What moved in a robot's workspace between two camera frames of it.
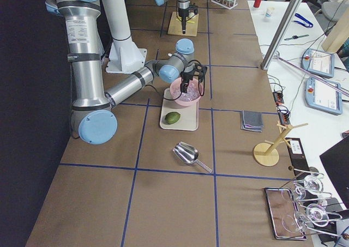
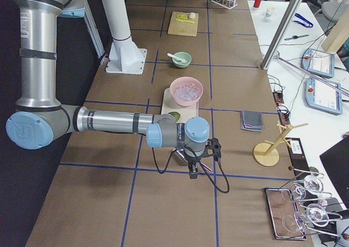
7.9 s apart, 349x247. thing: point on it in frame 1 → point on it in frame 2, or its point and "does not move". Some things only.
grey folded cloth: (251, 120) does not move
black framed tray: (282, 208) does not move
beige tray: (188, 120) does not move
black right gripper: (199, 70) → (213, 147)
